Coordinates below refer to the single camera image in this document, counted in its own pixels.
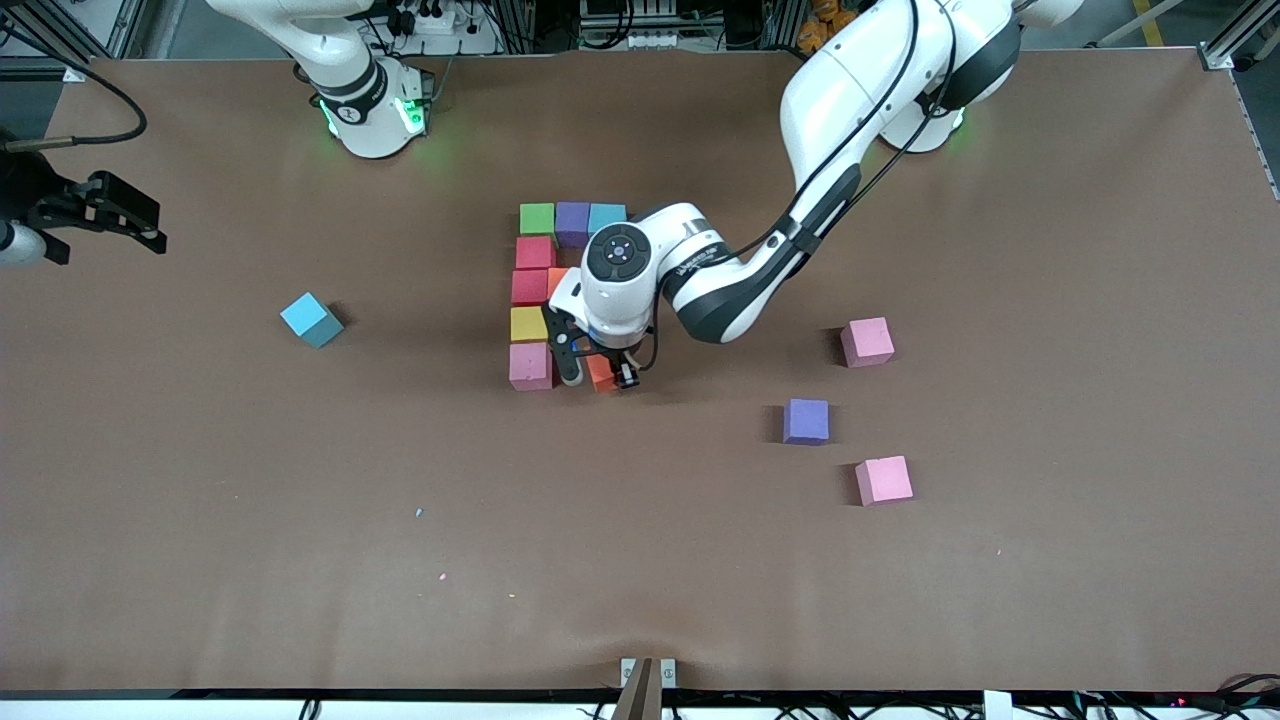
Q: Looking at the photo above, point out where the pink foam cube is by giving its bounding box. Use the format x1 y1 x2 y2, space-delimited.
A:
855 455 915 507
508 342 555 392
839 317 896 369

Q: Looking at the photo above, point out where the white rack equipment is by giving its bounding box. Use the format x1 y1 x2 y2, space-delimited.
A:
578 0 723 51

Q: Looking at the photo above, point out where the white power strip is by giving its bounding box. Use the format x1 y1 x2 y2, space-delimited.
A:
388 0 489 37

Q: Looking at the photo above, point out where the bag of orange items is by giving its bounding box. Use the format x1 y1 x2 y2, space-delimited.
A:
797 0 851 53

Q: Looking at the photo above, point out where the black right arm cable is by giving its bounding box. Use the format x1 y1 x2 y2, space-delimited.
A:
0 20 149 154

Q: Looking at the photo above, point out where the aluminium frame profile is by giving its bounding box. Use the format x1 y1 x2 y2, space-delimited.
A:
1198 0 1280 71
0 0 136 83

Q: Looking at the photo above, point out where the metal table edge bracket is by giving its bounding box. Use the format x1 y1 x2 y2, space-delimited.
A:
612 657 678 720

